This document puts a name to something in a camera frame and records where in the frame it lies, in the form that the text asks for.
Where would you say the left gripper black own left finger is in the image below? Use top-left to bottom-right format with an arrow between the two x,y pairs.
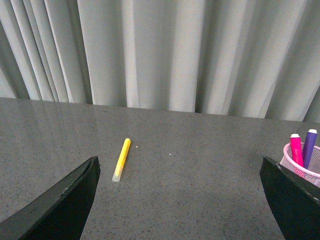
0,156 -> 101,240

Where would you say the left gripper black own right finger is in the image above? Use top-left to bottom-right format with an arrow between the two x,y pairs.
259,157 -> 320,240

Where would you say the pink marker pen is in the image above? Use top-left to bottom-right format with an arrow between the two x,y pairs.
290,133 -> 304,167

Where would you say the purple marker pen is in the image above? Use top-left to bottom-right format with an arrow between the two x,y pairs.
302,129 -> 318,169

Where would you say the pink mesh pen cup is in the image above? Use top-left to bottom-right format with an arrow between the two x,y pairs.
279,142 -> 320,188

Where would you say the yellow marker pen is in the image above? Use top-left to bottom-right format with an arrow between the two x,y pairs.
112,138 -> 131,183

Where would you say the grey pleated curtain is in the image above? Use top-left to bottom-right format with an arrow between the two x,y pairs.
0,0 -> 320,123

